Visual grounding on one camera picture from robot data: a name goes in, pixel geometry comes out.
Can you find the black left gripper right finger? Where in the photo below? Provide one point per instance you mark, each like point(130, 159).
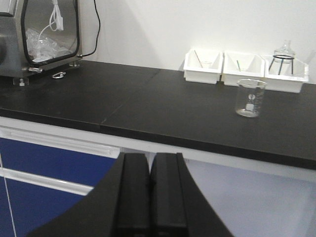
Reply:
point(178, 207)

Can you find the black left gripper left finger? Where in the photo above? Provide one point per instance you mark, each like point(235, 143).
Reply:
point(118, 206)

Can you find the clear glass beaker left bench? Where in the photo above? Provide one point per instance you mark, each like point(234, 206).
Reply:
point(250, 96)

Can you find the blue cabinet drawer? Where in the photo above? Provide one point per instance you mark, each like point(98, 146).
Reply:
point(37, 183)

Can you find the white left storage bin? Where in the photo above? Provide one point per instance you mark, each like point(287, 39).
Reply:
point(203, 66)

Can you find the white storage bin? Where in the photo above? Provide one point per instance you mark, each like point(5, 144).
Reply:
point(203, 66)
point(252, 67)
point(288, 77)

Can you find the white middle storage bin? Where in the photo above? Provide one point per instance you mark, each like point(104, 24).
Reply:
point(252, 67)

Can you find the white right storage bin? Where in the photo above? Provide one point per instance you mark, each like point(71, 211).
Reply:
point(288, 77)

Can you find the black metal tripod stand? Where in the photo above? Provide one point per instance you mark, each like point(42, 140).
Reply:
point(281, 64)

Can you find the glass flask on tripod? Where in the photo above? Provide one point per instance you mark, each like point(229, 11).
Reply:
point(285, 49)

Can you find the steel glove box chamber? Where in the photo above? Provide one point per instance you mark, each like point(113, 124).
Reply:
point(37, 36)

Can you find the metal ring clamp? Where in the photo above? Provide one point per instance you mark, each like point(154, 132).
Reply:
point(58, 75)

